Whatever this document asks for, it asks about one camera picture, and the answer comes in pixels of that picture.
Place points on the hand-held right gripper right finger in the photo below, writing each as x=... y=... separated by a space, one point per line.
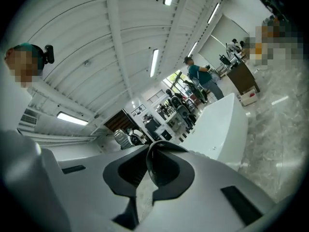
x=186 y=178

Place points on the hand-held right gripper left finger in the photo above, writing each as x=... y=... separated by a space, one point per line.
x=112 y=178

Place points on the white bathtub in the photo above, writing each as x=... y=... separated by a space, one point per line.
x=217 y=129

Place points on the silver ribbed suitcase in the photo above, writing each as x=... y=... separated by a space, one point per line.
x=123 y=139

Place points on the brown staircase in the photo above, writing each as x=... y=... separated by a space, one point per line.
x=118 y=121

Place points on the black balcony railing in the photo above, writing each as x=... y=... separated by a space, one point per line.
x=157 y=96

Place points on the large window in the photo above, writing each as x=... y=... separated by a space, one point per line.
x=176 y=81

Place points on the white box with red item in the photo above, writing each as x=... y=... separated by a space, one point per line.
x=248 y=98

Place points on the ceiling air conditioner vent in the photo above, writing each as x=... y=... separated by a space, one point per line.
x=28 y=119

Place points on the brown cabinet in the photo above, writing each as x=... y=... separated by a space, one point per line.
x=243 y=76

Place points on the round ceiling smoke detector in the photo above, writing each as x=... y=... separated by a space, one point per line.
x=86 y=62

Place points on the grey roller blind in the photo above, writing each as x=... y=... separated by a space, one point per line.
x=214 y=51
x=235 y=28

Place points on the person's head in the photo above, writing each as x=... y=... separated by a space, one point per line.
x=21 y=66

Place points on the black head camera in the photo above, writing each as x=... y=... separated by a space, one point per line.
x=49 y=54

